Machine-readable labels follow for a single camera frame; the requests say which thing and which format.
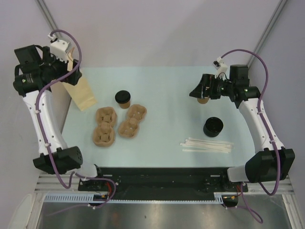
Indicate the single brown pulp cup carrier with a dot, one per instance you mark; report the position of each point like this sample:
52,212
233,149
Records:
130,127

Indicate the brown paper bag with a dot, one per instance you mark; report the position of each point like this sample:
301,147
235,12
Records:
81,93

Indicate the brown pulp cup carrier stack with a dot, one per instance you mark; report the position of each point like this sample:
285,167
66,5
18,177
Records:
104,134

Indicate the stack of paper cups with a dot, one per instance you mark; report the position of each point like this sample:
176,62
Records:
203,100

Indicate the black cup lid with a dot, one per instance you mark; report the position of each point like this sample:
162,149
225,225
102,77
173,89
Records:
122,97

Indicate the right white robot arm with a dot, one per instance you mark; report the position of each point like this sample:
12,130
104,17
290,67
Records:
272,161

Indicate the single paper cup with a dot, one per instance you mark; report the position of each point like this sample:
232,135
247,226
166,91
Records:
125,105

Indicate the white slotted cable duct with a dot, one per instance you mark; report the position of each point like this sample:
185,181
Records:
98,198

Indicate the stack of black lids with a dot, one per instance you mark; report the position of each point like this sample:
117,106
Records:
213,127

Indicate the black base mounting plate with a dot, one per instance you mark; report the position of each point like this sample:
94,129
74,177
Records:
168,183

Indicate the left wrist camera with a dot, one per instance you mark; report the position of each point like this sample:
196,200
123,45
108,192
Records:
59,48

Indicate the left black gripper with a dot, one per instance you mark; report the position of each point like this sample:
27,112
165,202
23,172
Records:
73,78

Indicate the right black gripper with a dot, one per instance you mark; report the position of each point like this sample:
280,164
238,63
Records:
208,80

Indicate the white wrapped straws bundle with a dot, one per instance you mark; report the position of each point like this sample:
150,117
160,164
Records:
206,146

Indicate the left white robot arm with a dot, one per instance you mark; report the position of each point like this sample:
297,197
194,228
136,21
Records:
38,66

